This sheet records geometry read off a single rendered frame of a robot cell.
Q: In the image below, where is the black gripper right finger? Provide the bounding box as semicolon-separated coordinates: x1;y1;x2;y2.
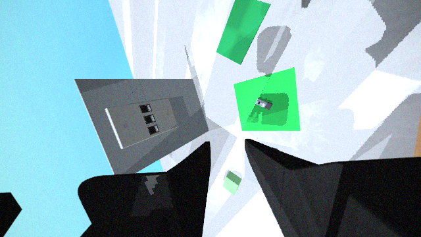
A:
245;138;421;237

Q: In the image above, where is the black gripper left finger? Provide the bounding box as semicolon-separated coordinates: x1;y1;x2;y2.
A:
78;142;211;237

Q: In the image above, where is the green rectangular block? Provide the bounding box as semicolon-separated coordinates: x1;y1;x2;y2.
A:
223;171;242;195

